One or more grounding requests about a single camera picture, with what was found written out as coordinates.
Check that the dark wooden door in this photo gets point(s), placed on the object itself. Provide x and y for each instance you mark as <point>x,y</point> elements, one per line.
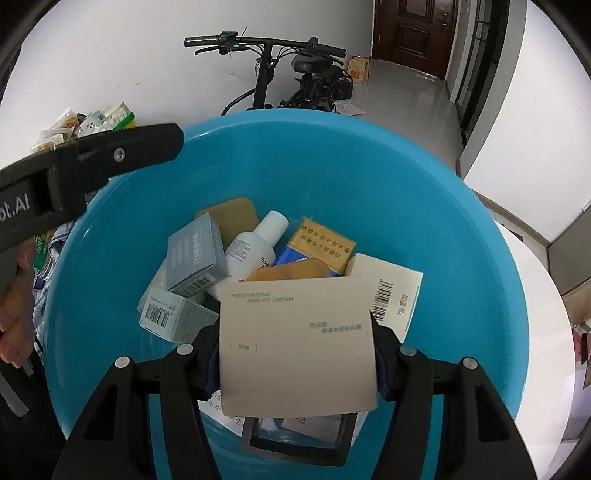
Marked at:
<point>411,32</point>

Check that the gold blue cigarette pack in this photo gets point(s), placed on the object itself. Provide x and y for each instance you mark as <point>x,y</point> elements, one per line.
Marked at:
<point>323,244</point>

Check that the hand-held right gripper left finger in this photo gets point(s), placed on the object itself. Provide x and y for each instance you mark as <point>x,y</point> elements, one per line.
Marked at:
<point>212,374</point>

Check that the black framed sliding door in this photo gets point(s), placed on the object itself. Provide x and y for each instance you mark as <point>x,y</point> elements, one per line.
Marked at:
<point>480,64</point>

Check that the pile of snack packets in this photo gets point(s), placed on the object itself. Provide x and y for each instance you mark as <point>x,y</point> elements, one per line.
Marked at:
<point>60,127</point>

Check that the brown cardboard box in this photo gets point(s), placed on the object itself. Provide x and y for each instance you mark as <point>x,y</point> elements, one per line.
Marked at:
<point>358,69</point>

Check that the white green sachets bundle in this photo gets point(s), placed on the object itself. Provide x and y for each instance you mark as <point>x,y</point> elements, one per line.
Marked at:
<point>99,121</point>

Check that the cream cardboard box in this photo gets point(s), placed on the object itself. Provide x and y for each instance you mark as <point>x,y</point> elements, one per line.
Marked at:
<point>392,286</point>

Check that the tall pale teal box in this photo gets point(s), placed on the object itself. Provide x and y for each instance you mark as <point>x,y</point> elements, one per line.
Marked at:
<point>184,318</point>

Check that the black box with clear window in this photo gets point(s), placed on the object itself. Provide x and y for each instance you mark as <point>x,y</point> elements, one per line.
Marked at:
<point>295,457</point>

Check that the white paper sheet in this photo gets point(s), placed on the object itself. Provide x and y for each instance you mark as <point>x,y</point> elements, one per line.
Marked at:
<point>350,108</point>

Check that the white plastic bottle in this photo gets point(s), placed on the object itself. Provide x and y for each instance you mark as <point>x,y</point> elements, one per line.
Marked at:
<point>251,251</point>

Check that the blue plaid shirt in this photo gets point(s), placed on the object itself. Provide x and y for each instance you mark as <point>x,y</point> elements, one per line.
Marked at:
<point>59,233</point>

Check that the black bicycle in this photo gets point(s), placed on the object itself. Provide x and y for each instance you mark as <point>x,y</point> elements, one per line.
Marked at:
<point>268,74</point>

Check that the beige cardboard box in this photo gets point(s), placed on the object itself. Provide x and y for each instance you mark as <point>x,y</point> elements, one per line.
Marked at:
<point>295,350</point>

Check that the blue plastic basin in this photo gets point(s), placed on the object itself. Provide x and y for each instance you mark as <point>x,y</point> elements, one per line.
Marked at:
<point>323,161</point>

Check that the person's left hand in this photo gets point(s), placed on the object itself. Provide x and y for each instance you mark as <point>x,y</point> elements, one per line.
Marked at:
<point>18,318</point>

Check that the grey blue cardboard box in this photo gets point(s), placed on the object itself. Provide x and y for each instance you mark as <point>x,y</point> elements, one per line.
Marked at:
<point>198,254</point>

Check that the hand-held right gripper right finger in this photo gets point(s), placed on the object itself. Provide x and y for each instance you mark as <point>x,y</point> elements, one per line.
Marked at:
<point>382,374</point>

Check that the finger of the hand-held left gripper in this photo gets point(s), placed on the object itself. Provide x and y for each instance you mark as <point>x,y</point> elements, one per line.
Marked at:
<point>138,145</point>

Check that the white printed box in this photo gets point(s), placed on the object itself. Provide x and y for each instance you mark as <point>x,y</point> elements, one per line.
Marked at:
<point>226,415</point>

